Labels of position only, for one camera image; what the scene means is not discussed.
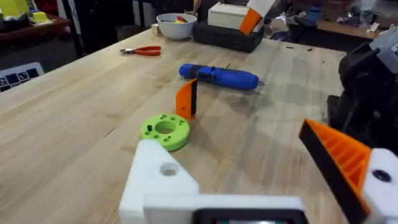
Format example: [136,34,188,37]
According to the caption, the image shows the bare white left gripper left finger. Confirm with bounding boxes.
[119,139,200,224]

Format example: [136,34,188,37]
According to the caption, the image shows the small yellow toy block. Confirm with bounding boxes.
[32,11,50,24]

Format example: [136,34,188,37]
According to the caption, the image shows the blue bottle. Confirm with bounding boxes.
[307,5,323,24]

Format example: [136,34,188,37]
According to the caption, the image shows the black and white marker board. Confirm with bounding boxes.
[0,62,45,93]

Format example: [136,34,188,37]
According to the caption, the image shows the red-handled pliers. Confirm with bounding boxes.
[119,45,162,57]

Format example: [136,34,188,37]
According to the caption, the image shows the cluttered wooden bench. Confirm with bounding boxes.
[316,0,398,40]

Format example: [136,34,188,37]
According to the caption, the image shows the white tub with toys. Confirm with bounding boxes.
[155,12,198,40]

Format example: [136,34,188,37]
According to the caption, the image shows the dark wooden side table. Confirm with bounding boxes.
[0,14,72,48]

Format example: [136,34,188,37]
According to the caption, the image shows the white and orange box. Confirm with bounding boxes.
[207,0,277,36]

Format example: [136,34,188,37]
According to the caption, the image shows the orange ribbed wedge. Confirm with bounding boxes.
[175,78,198,121]

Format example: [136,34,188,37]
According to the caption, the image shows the blue electric screwdriver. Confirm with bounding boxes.
[178,63,267,91]

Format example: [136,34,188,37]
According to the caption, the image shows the green disc with holes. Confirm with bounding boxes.
[140,113,191,152]

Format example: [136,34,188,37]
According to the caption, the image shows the black tool case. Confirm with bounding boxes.
[192,20,266,54]

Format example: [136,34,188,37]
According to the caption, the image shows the white orange left gripper right finger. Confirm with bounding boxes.
[298,119,398,224]

